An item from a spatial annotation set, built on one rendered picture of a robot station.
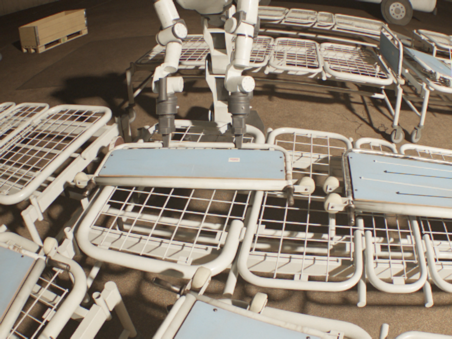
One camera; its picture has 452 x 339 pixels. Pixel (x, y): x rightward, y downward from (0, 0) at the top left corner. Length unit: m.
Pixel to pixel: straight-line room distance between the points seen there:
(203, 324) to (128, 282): 0.93
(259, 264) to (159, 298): 0.61
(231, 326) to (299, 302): 0.80
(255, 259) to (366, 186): 0.46
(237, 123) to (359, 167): 0.51
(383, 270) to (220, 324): 0.59
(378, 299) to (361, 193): 0.62
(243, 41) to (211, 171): 0.54
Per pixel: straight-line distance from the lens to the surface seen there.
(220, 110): 2.27
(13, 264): 1.21
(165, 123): 1.57
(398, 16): 8.80
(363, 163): 1.47
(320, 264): 1.19
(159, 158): 1.51
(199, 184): 1.35
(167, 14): 1.71
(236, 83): 1.51
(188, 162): 1.46
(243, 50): 1.54
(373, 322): 1.64
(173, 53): 1.64
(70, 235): 1.35
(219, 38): 2.11
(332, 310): 1.64
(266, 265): 1.20
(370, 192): 1.29
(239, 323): 0.88
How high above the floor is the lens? 1.32
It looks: 35 degrees down
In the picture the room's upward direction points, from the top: 3 degrees counter-clockwise
